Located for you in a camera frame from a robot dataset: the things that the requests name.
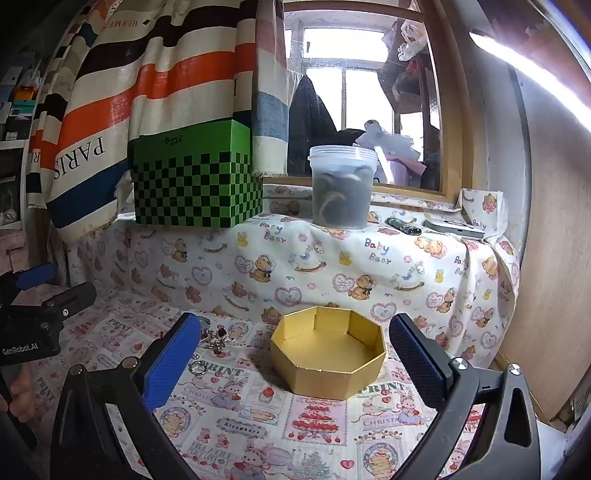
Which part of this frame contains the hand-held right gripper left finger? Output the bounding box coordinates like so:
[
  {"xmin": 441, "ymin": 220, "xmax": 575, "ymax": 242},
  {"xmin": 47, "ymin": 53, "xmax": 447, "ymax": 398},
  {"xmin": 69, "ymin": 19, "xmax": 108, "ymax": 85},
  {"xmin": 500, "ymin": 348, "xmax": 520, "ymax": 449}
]
[{"xmin": 51, "ymin": 312, "xmax": 202, "ymax": 480}]

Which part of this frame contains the clear lidded plastic container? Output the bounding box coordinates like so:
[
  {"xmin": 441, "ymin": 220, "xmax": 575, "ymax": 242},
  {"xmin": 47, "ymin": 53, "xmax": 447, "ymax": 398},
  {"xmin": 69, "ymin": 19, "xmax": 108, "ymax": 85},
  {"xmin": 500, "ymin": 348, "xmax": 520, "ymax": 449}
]
[{"xmin": 308, "ymin": 145, "xmax": 378, "ymax": 230}]

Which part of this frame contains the person's left hand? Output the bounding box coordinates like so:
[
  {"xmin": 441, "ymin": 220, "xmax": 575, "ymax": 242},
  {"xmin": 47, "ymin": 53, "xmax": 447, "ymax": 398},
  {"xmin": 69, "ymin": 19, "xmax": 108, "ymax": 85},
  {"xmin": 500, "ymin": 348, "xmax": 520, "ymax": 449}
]
[{"xmin": 0, "ymin": 364, "xmax": 34, "ymax": 422}]

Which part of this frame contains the green black lighter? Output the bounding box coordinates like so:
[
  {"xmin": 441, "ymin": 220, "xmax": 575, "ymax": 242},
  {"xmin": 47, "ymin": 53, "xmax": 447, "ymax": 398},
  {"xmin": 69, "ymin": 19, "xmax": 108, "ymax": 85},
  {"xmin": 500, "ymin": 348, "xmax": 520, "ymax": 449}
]
[{"xmin": 386, "ymin": 217, "xmax": 422, "ymax": 236}]

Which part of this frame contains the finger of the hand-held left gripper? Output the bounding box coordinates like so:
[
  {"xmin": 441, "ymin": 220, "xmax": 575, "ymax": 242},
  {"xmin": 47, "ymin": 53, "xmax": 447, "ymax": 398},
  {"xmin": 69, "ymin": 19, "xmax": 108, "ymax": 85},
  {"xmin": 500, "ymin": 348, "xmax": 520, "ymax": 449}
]
[
  {"xmin": 0, "ymin": 262, "xmax": 57, "ymax": 296},
  {"xmin": 28, "ymin": 282, "xmax": 98, "ymax": 324}
]

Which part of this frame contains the bear print cloth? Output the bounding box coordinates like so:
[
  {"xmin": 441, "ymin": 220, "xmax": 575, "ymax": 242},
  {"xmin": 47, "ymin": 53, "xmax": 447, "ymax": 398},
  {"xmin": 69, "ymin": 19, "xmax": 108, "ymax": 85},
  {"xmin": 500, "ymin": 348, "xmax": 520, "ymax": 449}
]
[{"xmin": 69, "ymin": 185, "xmax": 520, "ymax": 370}]

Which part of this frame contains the white power bank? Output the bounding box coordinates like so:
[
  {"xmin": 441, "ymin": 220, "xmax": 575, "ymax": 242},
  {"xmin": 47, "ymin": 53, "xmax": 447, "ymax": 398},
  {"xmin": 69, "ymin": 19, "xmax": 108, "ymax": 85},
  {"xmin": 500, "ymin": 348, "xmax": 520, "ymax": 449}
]
[{"xmin": 423, "ymin": 218, "xmax": 485, "ymax": 240}]

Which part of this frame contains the blue grey striped curtain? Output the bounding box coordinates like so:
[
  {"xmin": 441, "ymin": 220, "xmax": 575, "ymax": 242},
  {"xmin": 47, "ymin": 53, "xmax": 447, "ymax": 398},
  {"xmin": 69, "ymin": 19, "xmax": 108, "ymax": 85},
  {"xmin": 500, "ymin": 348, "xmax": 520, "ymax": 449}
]
[{"xmin": 252, "ymin": 0, "xmax": 290, "ymax": 177}]

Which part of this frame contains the orange black striped curtain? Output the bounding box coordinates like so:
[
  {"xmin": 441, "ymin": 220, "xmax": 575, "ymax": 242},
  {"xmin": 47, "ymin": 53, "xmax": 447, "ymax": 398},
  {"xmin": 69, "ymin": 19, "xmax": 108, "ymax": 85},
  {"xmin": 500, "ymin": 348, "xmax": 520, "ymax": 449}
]
[{"xmin": 25, "ymin": 0, "xmax": 259, "ymax": 243}]

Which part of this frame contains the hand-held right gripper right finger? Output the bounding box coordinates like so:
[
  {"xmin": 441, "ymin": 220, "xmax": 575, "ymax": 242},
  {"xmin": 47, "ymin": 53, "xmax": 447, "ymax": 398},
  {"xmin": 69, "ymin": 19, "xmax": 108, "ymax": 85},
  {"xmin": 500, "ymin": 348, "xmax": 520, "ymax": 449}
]
[{"xmin": 389, "ymin": 313, "xmax": 541, "ymax": 480}]

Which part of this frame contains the black hanging garment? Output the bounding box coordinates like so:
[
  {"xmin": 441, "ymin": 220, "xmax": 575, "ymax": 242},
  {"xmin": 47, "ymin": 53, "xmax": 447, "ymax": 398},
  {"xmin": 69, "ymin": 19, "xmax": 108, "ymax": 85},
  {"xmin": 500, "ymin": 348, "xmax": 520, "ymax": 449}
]
[{"xmin": 288, "ymin": 74, "xmax": 365, "ymax": 176}]

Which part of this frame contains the wooden window frame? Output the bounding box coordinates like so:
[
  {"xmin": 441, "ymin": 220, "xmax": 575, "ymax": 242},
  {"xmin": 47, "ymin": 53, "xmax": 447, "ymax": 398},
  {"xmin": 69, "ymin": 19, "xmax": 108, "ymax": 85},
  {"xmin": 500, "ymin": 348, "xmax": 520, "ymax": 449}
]
[{"xmin": 263, "ymin": 0, "xmax": 476, "ymax": 204}]

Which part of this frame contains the white fluffy cloth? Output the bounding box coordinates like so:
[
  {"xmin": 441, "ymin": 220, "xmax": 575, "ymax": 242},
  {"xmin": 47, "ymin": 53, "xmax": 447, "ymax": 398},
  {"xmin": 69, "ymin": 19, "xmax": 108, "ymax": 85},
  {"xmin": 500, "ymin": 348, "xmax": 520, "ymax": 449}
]
[{"xmin": 364, "ymin": 120, "xmax": 407, "ymax": 146}]

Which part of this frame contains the clear plastic bag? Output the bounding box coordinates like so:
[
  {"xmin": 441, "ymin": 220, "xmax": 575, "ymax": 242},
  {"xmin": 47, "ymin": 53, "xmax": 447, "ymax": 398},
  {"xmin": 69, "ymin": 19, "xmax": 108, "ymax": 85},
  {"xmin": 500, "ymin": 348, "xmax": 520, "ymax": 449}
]
[{"xmin": 397, "ymin": 18, "xmax": 428, "ymax": 62}]

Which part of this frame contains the pink patchwork print tablecloth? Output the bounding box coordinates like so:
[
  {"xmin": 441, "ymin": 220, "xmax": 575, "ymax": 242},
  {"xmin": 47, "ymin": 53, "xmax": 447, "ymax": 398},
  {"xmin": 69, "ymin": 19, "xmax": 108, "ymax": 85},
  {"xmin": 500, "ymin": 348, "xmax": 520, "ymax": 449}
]
[{"xmin": 28, "ymin": 277, "xmax": 490, "ymax": 480}]

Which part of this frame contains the wooden board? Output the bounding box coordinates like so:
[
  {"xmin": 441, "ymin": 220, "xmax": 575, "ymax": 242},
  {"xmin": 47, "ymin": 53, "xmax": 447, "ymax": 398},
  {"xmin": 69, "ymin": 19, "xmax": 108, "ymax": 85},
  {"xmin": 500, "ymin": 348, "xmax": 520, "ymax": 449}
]
[{"xmin": 501, "ymin": 60, "xmax": 591, "ymax": 422}]

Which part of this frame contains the gold octagonal box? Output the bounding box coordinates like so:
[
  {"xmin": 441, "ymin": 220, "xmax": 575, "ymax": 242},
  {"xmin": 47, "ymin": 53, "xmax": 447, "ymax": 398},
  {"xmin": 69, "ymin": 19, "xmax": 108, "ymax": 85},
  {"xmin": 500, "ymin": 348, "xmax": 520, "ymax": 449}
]
[{"xmin": 270, "ymin": 305, "xmax": 387, "ymax": 400}]

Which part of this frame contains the green checkered box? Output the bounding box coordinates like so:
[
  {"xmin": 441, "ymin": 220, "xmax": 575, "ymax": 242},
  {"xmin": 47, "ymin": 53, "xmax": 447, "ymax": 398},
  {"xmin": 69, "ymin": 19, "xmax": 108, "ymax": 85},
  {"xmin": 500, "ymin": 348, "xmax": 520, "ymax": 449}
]
[{"xmin": 129, "ymin": 120, "xmax": 265, "ymax": 229}]

